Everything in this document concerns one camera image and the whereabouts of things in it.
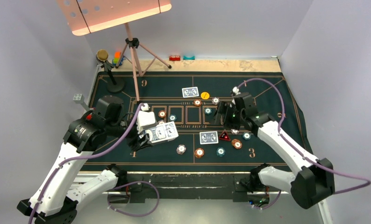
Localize blue playing card deck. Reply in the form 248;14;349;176
144;121;179;144

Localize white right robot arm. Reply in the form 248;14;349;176
214;92;335;209

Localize orange green toy blocks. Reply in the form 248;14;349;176
112;51;125;66

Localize pink music stand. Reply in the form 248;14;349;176
56;0;173;106

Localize grey lego brick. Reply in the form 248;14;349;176
73;93;93;111

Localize red toy block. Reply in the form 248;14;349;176
169;55;181;61

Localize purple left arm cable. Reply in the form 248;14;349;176
28;103;160;224

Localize orange chip stack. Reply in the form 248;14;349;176
194;148;205;158

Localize teal poker chip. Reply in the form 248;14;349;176
204;107;212;115
243;132;251;140
169;114;177;121

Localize yellow round button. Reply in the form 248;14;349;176
200;91;210;100

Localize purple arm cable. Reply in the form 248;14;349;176
28;103;160;224
233;77;371;211

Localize blue back playing card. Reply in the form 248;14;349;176
199;131;219;145
181;87;199;98

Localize orange poker chip pile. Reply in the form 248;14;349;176
231;139;243;149

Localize green poker table mat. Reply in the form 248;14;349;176
82;71;311;172

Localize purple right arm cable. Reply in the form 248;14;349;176
233;77;371;211

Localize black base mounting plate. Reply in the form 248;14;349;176
105;167;280;204

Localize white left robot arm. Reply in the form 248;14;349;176
17;95;156;224

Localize teal chip stack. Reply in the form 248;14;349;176
216;147;226;157

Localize cyan toy block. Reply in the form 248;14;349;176
183;55;195;60

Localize small microphone on stand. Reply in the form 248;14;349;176
96;49;125;94

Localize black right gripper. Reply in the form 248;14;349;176
209;100;245;130

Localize black red all-in triangle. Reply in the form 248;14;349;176
218;130;231;141

